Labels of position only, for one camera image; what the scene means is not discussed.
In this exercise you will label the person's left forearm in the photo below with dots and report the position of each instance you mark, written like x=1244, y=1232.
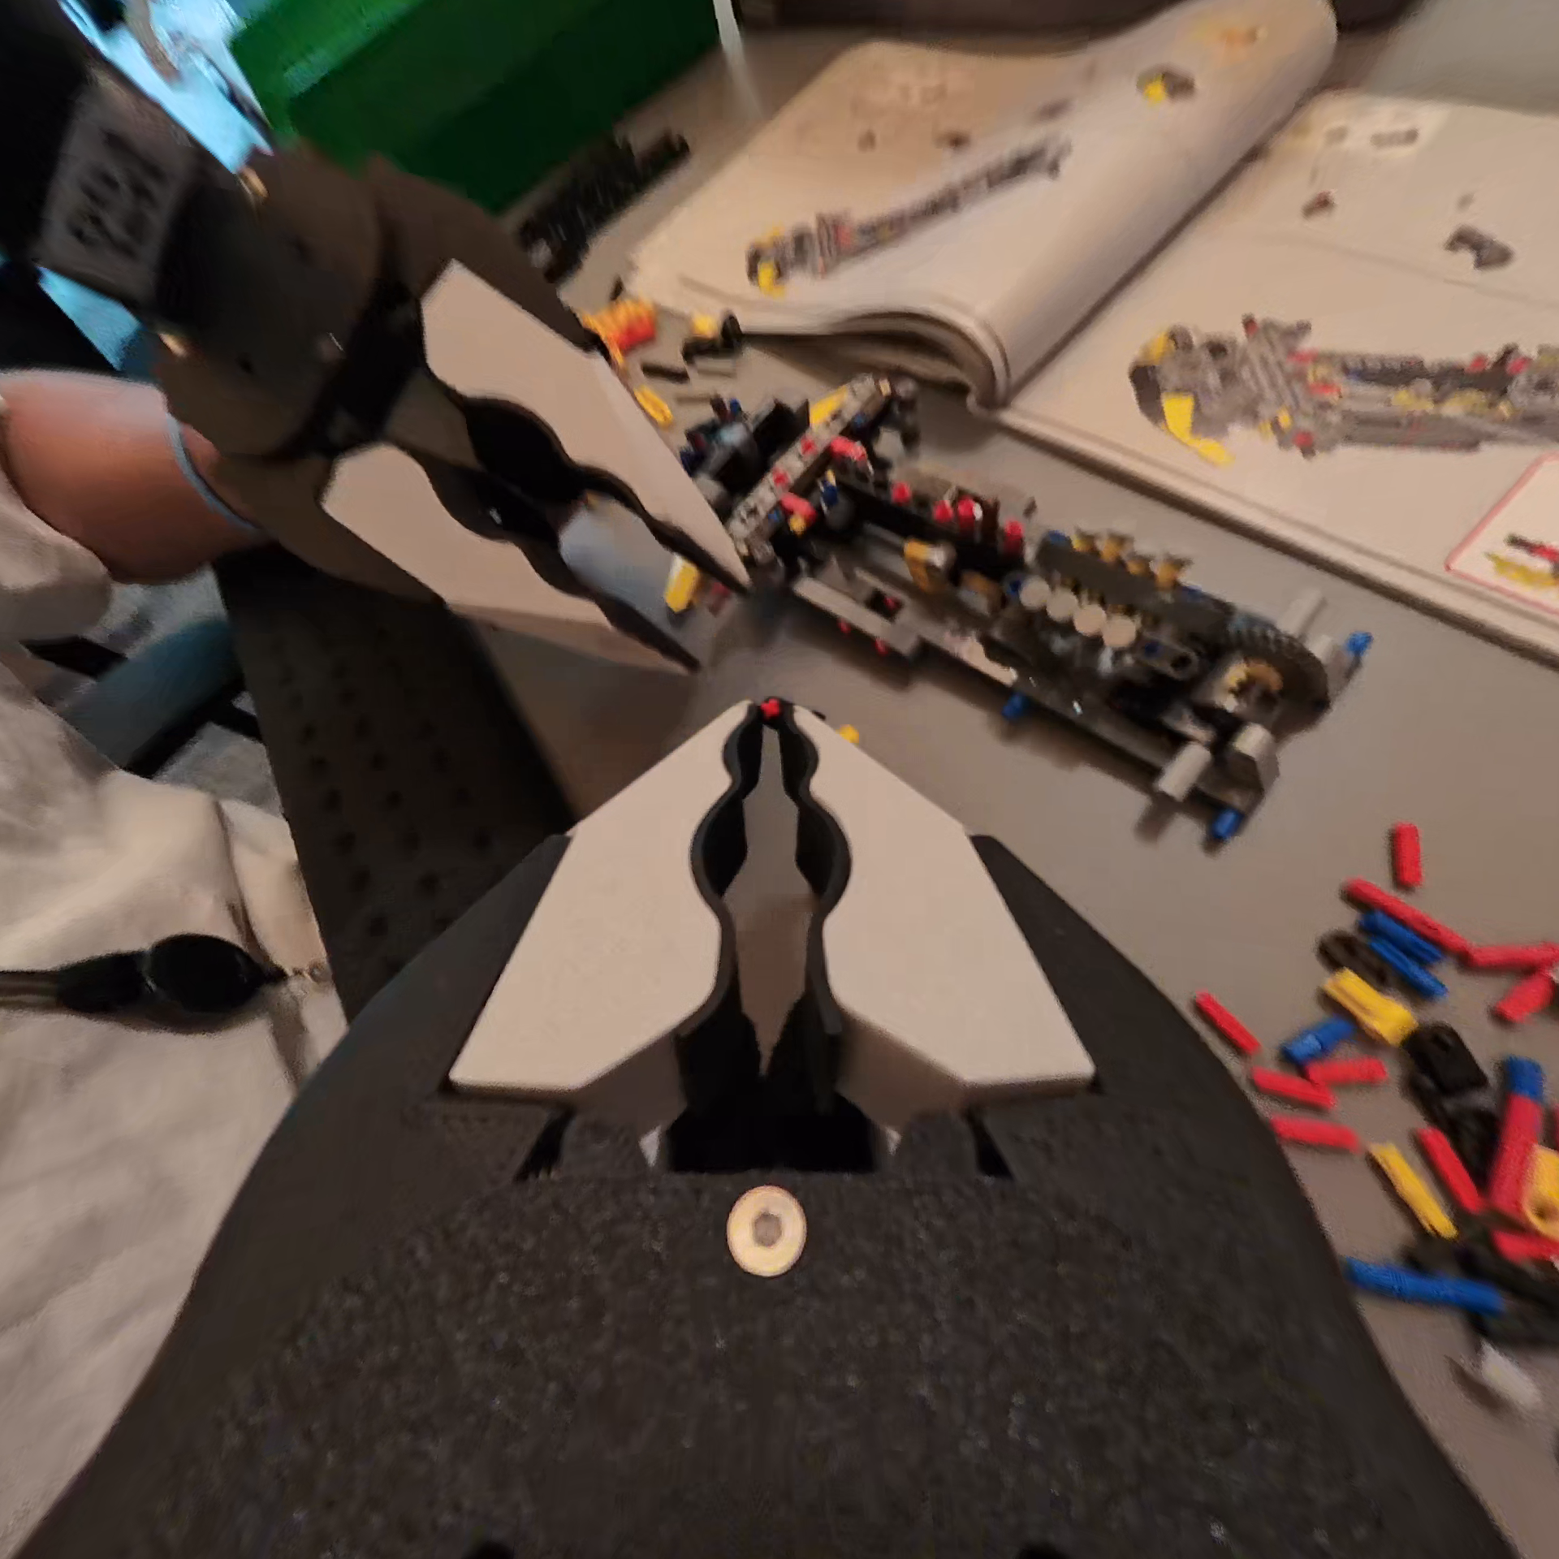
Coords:
x=97, y=476

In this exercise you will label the lego car chassis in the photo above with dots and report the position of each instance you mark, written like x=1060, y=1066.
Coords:
x=973, y=583

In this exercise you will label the grey lego block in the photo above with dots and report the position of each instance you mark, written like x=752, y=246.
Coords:
x=609, y=548

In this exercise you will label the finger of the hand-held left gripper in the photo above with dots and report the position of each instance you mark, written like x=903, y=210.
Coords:
x=436, y=532
x=573, y=391

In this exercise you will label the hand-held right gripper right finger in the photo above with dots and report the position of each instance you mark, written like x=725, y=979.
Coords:
x=950, y=973

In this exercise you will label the lego instruction booklet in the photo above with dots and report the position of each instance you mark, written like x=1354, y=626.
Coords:
x=1098, y=242

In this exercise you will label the pile of yellow lego pieces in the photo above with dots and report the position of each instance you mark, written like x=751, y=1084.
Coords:
x=623, y=328

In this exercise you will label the grey white lego piece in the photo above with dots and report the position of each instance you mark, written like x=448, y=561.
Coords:
x=1505, y=1374

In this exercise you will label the row of black lego beams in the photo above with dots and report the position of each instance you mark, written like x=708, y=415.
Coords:
x=598, y=196

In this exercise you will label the yellow black lego piece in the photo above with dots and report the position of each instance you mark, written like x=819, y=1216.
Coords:
x=721, y=341

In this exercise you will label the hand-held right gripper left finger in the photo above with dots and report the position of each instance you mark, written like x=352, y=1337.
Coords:
x=583, y=973

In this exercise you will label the blue wristband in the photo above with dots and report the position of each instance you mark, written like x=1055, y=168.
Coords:
x=221, y=489

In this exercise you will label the green plastic bin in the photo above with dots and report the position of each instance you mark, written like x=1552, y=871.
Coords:
x=488, y=88

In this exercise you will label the pile of red blue lego pieces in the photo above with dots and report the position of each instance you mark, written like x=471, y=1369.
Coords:
x=1449, y=1070

